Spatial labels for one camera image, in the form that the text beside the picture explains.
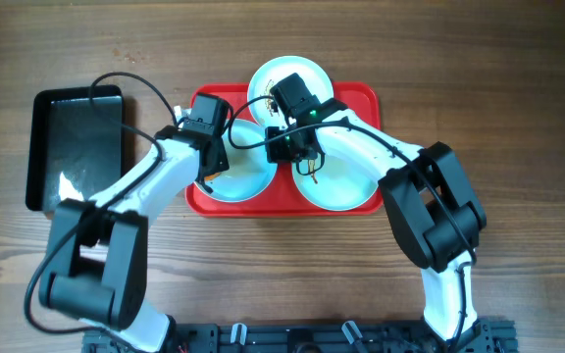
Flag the black water basin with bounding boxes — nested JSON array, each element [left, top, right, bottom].
[[26, 85, 125, 213]]

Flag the white plate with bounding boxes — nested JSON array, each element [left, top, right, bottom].
[[195, 119, 278, 203], [247, 56, 334, 127], [291, 155, 378, 212]]

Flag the orange sponge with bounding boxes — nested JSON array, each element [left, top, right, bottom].
[[204, 172, 222, 181]]

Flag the red plastic tray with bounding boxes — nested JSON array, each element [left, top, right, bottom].
[[184, 81, 383, 218]]

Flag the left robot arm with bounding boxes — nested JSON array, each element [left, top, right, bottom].
[[25, 126, 229, 352]]

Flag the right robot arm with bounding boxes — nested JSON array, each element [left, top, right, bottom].
[[268, 97, 487, 346]]

